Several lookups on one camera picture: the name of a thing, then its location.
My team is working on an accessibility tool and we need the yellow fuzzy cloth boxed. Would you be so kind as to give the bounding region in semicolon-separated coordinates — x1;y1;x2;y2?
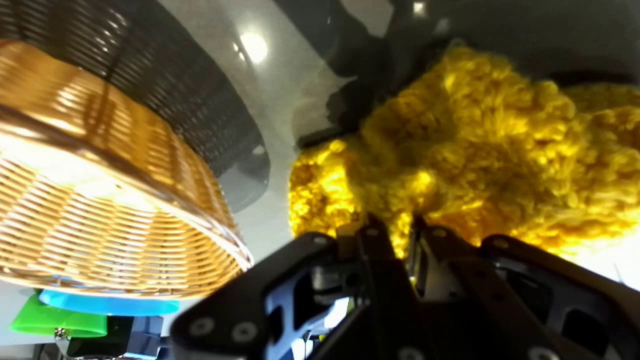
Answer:
286;40;640;261

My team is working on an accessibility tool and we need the small blue bowl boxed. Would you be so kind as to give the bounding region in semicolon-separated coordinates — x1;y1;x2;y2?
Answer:
37;287;184;320

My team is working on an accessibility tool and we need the small oval wicker basket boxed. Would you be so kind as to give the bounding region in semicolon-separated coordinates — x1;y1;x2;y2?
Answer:
0;38;256;305

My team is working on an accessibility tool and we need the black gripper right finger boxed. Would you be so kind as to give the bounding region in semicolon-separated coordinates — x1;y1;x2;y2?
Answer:
407;216;640;360

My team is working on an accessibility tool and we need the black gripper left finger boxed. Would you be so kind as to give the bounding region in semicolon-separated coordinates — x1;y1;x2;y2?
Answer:
169;215;431;360

